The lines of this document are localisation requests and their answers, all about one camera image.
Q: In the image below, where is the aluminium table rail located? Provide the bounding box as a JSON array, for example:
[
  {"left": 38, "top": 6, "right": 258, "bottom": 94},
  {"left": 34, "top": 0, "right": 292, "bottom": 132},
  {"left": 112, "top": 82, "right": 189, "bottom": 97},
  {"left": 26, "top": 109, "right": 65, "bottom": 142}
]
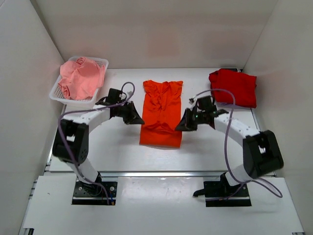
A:
[{"left": 100, "top": 171, "right": 223, "bottom": 178}]

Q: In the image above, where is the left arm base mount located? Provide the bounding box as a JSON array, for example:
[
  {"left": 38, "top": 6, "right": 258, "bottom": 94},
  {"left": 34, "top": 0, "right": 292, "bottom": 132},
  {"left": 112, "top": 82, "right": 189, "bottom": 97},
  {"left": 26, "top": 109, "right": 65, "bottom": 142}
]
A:
[{"left": 71, "top": 176, "right": 118, "bottom": 206}]

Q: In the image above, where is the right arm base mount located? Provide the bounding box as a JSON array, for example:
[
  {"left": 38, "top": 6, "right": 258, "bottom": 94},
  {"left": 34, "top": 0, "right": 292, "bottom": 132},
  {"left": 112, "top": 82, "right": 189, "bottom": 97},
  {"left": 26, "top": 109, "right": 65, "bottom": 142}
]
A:
[{"left": 193, "top": 173, "right": 252, "bottom": 208}]

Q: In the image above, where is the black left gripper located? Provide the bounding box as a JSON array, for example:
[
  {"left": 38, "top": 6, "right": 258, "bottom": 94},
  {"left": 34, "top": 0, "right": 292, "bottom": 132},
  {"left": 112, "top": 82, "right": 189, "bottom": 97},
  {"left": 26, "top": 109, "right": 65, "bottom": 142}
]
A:
[{"left": 114, "top": 100, "right": 144, "bottom": 124}]

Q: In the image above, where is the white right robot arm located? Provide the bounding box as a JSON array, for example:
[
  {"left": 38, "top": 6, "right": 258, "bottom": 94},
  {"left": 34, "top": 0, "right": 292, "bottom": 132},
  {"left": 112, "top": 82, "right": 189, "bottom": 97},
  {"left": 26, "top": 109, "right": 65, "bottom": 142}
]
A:
[{"left": 175, "top": 96, "right": 284, "bottom": 196}]

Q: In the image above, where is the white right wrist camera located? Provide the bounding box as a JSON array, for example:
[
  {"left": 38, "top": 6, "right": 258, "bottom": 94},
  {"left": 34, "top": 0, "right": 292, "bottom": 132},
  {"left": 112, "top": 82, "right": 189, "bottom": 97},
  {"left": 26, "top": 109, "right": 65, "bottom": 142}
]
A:
[{"left": 189, "top": 96, "right": 196, "bottom": 103}]

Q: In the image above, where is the pink t shirt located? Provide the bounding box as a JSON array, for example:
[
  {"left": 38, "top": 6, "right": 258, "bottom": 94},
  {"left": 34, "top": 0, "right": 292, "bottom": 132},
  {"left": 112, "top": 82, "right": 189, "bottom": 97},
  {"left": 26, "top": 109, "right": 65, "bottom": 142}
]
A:
[{"left": 58, "top": 57, "right": 106, "bottom": 100}]

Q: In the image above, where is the orange t shirt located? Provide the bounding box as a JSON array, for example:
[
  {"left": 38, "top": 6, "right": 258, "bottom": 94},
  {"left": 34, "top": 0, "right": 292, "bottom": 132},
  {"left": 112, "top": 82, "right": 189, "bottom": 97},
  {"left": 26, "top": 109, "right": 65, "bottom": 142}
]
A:
[{"left": 139, "top": 80, "right": 183, "bottom": 148}]

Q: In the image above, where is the red folded t shirt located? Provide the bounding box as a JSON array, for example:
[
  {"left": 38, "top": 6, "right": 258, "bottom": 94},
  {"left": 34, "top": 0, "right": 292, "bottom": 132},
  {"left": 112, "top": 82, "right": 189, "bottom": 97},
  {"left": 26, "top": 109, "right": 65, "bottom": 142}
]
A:
[{"left": 208, "top": 69, "right": 257, "bottom": 108}]

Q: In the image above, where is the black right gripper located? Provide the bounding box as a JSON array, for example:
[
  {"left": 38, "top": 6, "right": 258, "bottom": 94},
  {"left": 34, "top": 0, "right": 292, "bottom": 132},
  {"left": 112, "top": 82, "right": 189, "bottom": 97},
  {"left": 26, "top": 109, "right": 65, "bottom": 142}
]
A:
[{"left": 175, "top": 108, "right": 205, "bottom": 132}]

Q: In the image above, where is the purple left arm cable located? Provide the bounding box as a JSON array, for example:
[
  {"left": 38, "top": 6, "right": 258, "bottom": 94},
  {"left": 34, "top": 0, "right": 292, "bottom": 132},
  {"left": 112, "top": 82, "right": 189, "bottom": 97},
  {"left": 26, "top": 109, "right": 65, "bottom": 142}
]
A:
[{"left": 57, "top": 82, "right": 136, "bottom": 205}]

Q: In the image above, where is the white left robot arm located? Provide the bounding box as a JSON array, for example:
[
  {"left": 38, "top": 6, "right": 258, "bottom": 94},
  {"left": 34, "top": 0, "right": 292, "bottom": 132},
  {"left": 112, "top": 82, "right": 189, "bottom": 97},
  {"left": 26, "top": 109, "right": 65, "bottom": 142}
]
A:
[{"left": 52, "top": 89, "right": 145, "bottom": 195}]

